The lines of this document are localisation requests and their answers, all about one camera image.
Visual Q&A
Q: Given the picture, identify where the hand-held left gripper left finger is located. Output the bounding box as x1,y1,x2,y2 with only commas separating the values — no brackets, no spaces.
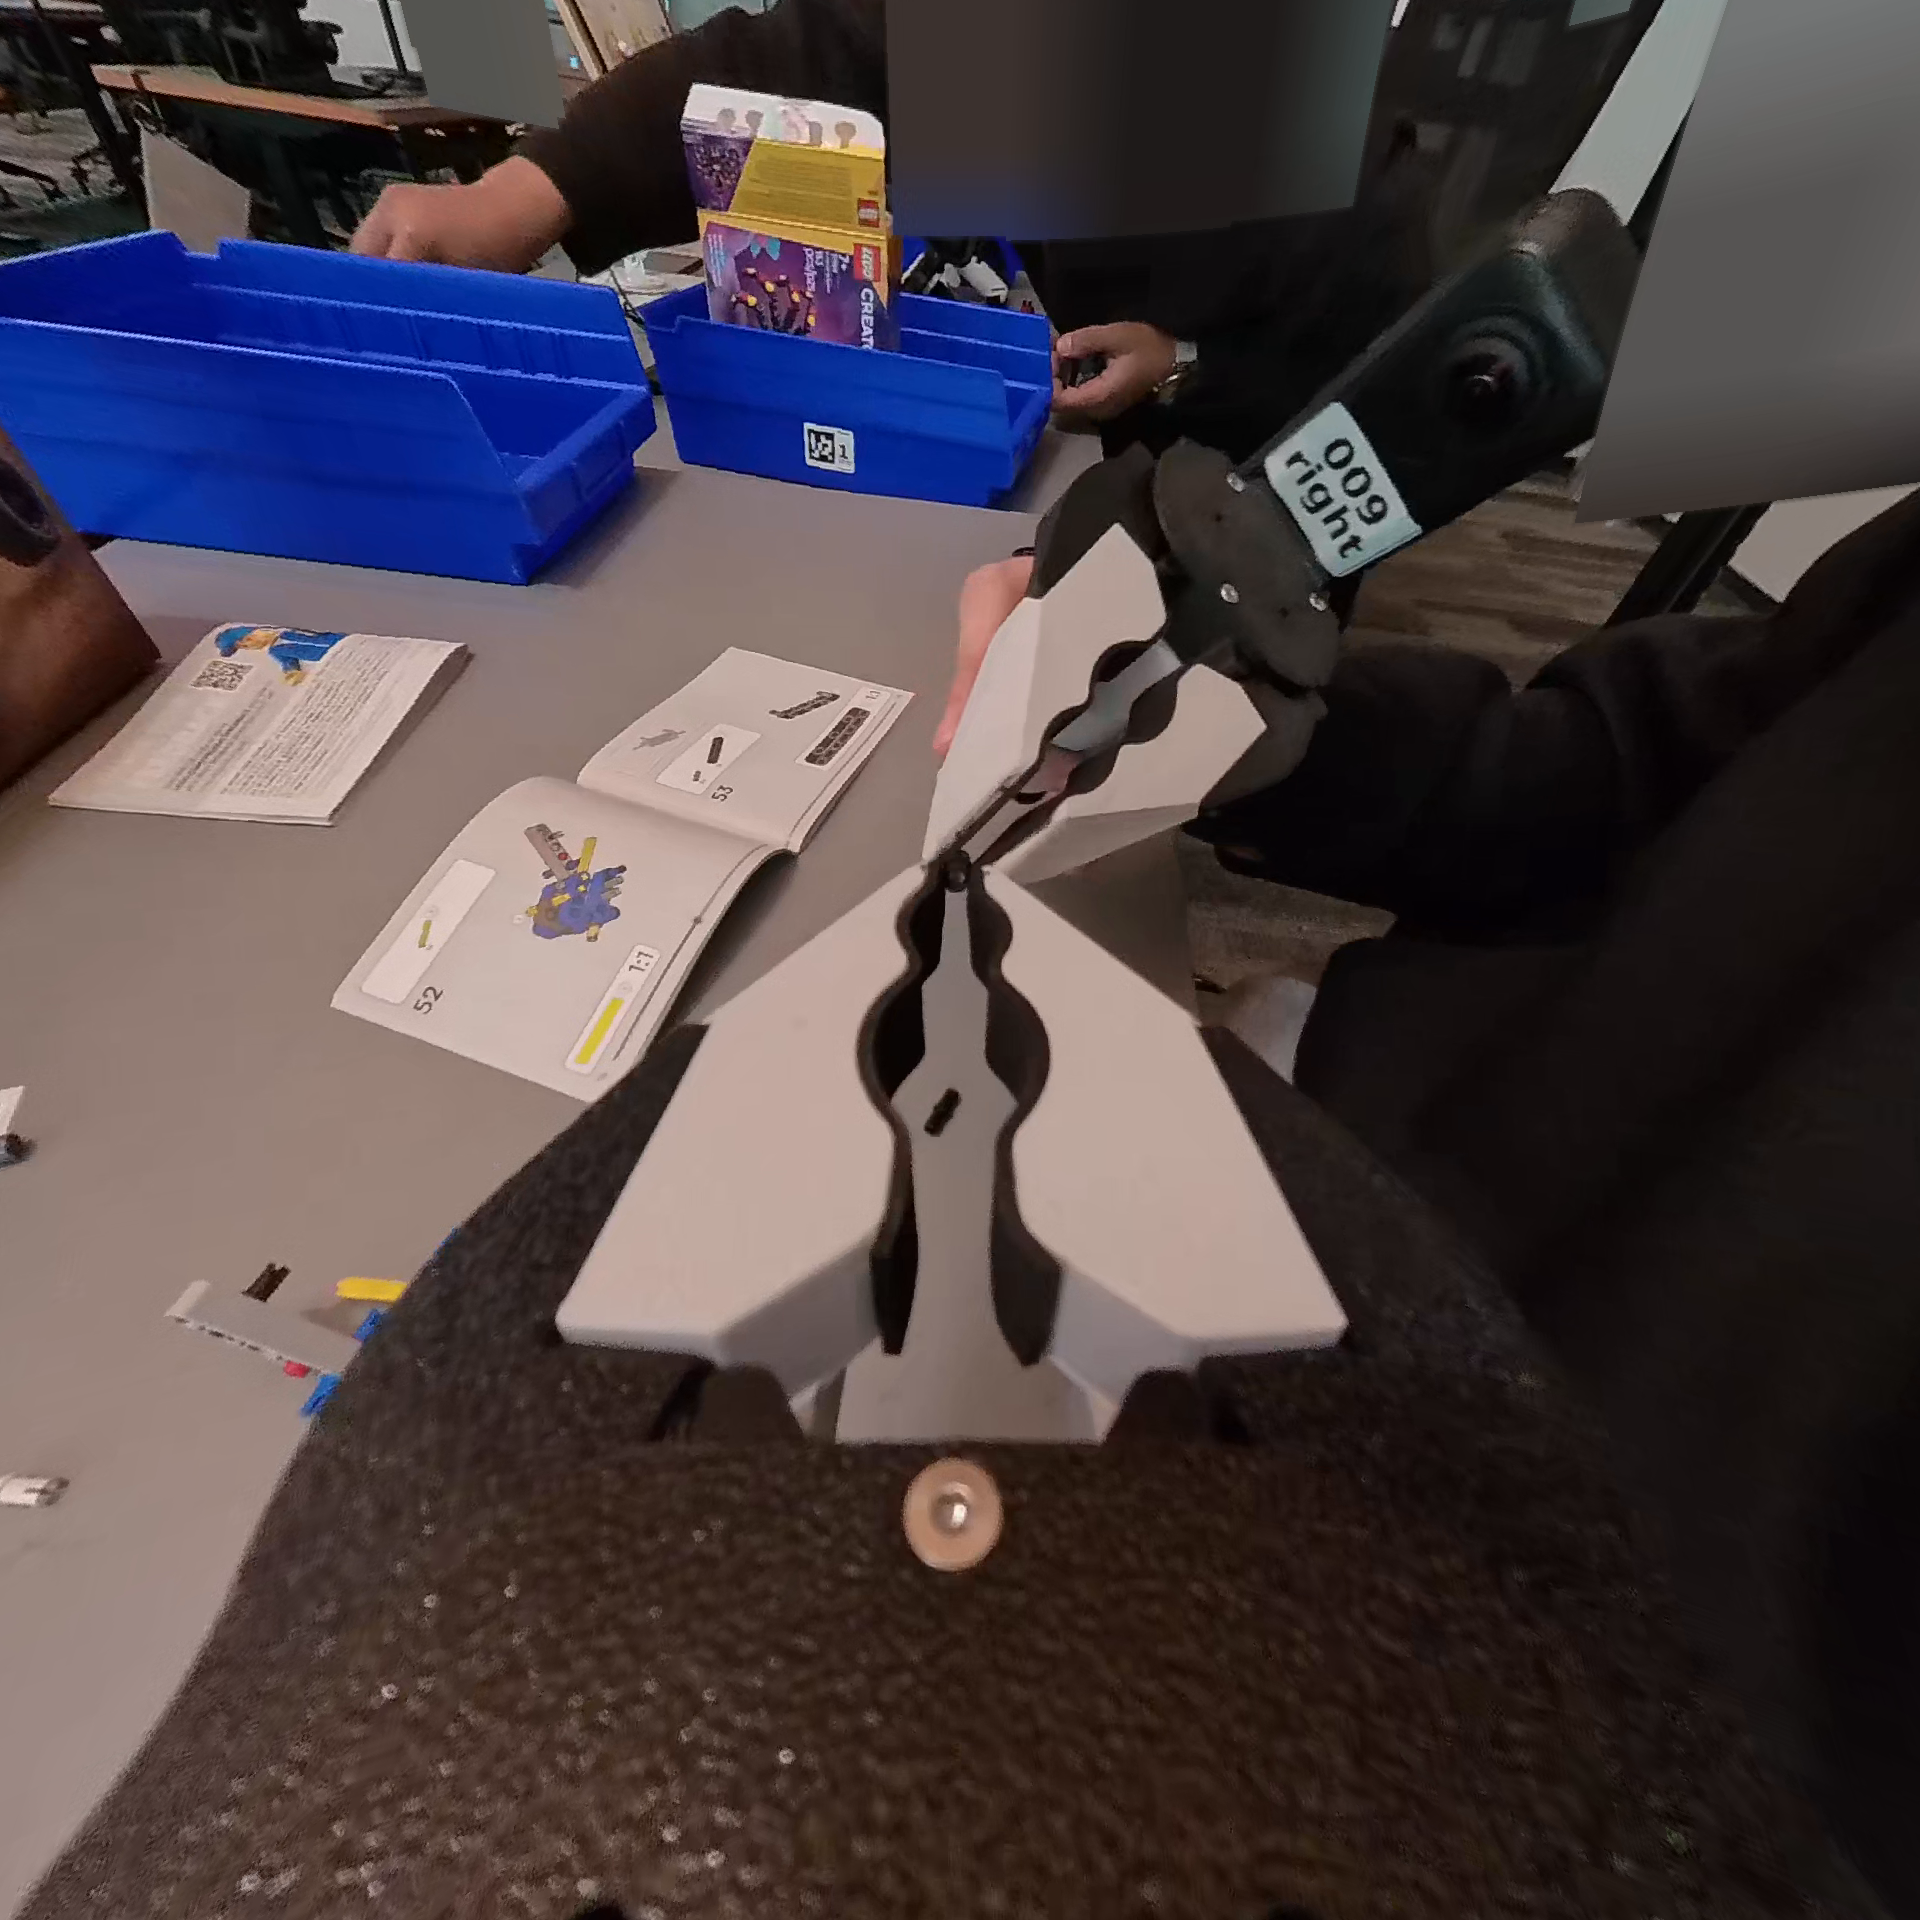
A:
554,866,961,1443

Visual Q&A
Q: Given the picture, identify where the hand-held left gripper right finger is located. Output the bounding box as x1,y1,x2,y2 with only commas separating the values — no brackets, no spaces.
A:
966,866,1349,1443

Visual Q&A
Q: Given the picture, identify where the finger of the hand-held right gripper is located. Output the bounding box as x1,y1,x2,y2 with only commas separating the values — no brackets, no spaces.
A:
993,663,1272,886
918,526,1167,865

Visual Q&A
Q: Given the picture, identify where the blue toy brick assembly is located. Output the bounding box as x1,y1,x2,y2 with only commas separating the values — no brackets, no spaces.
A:
165,1259,413,1422

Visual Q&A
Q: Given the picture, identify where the person's right forearm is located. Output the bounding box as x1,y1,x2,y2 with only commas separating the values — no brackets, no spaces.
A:
1199,598,1728,939

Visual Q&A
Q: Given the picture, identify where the yellow purple toy set box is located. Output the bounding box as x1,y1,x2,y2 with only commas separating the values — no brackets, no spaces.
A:
678,82,892,243

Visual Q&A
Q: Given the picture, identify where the person's right hand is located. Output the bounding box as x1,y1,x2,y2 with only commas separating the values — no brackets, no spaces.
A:
930,555,1039,754

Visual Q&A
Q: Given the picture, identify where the open instruction booklet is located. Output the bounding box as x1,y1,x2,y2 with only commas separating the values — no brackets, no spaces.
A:
328,645,917,1107

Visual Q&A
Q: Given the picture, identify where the blue plastic bin with tag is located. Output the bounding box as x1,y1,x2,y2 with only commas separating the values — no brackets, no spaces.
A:
639,276,1057,513

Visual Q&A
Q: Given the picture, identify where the thick printed leaflet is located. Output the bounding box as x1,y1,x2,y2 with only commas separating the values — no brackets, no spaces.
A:
48,620,470,829

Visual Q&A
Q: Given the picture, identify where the brown wooden desk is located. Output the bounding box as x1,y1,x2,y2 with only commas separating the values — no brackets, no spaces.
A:
89,65,514,250

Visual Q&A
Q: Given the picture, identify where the white panel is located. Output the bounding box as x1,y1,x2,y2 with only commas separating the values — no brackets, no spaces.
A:
140,133,253,254

